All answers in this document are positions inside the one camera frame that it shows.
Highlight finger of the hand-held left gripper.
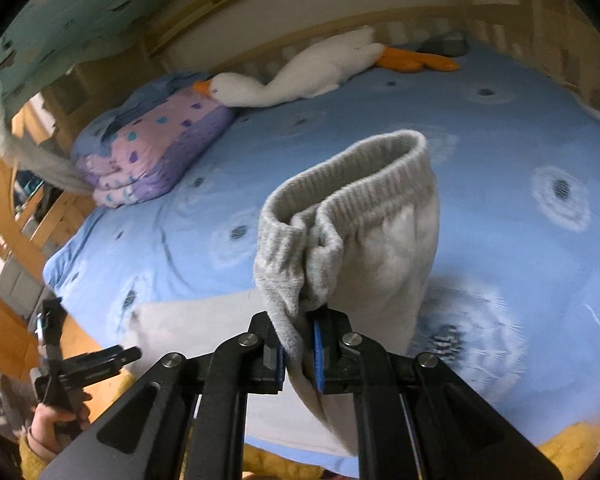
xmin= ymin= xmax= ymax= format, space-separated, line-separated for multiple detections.
xmin=57 ymin=355 xmax=133 ymax=380
xmin=92 ymin=344 xmax=142 ymax=362

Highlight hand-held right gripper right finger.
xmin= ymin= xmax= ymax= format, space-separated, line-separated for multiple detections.
xmin=312 ymin=308 xmax=564 ymax=480

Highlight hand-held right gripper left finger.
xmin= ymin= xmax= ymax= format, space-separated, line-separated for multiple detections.
xmin=40 ymin=311 xmax=286 ymax=480

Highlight grey sweat pants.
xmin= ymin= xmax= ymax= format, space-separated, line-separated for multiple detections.
xmin=130 ymin=130 xmax=441 ymax=457

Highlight person's left hand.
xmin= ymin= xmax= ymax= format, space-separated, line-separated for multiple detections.
xmin=27 ymin=392 xmax=93 ymax=462

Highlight white hanging cloth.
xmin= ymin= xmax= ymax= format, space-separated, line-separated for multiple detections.
xmin=0 ymin=67 xmax=94 ymax=196

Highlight folded purple pink quilt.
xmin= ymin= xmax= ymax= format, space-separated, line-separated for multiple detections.
xmin=71 ymin=74 xmax=237 ymax=209

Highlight blue dandelion print bed sheet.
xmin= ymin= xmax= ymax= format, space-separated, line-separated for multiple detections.
xmin=44 ymin=42 xmax=600 ymax=467

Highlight yellow fuzzy garment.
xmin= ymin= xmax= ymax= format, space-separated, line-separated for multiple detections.
xmin=240 ymin=419 xmax=600 ymax=480

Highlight white goose plush toy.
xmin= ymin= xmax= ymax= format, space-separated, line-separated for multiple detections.
xmin=195 ymin=27 xmax=462 ymax=109

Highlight small grey cloth item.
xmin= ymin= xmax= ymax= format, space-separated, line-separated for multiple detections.
xmin=417 ymin=30 xmax=470 ymax=57

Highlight teal patterned cloth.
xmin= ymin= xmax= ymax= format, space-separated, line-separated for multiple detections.
xmin=0 ymin=0 xmax=331 ymax=107

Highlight wooden bed frame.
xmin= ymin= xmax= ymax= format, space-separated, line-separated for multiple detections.
xmin=0 ymin=0 xmax=600 ymax=281

